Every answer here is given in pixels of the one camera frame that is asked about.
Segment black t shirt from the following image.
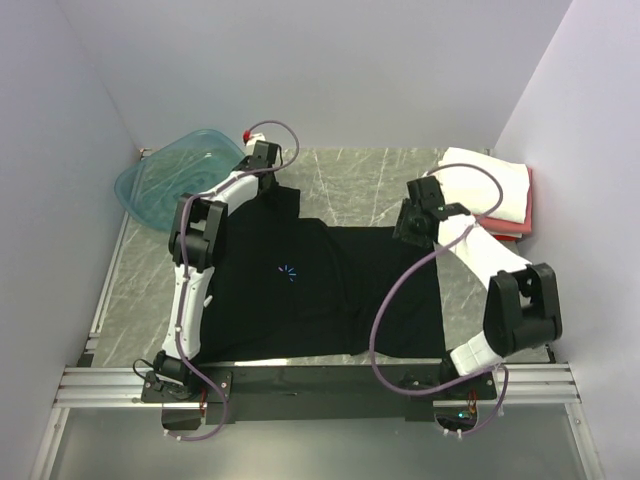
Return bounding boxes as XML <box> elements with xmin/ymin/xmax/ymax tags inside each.
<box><xmin>196</xmin><ymin>187</ymin><xmax>429</xmax><ymax>363</ymax></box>

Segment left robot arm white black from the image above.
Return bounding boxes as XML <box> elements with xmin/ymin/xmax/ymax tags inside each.
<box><xmin>141</xmin><ymin>134</ymin><xmax>284</xmax><ymax>403</ymax></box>

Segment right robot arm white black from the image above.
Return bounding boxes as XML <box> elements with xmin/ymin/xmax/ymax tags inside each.
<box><xmin>393</xmin><ymin>176</ymin><xmax>563</xmax><ymax>399</ymax></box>

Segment white folded t shirt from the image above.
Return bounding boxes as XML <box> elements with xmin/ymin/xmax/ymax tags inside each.
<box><xmin>437</xmin><ymin>147</ymin><xmax>528</xmax><ymax>215</ymax></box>

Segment red folded t shirt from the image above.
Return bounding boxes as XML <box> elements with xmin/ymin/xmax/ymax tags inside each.
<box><xmin>493</xmin><ymin>168</ymin><xmax>534</xmax><ymax>241</ymax></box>

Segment teal plastic basket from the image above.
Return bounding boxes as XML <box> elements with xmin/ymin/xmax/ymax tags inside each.
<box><xmin>114</xmin><ymin>129</ymin><xmax>244</xmax><ymax>232</ymax></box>

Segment black base bar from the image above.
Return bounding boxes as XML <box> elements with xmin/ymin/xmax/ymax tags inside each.
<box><xmin>141</xmin><ymin>364</ymin><xmax>498</xmax><ymax>425</ymax></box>

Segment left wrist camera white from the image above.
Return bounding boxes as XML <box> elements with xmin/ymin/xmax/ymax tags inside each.
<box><xmin>242</xmin><ymin>130</ymin><xmax>266</xmax><ymax>154</ymax></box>

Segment aluminium rail left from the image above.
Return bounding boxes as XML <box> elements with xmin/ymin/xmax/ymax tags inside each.
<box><xmin>29</xmin><ymin>147</ymin><xmax>151</xmax><ymax>480</ymax></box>

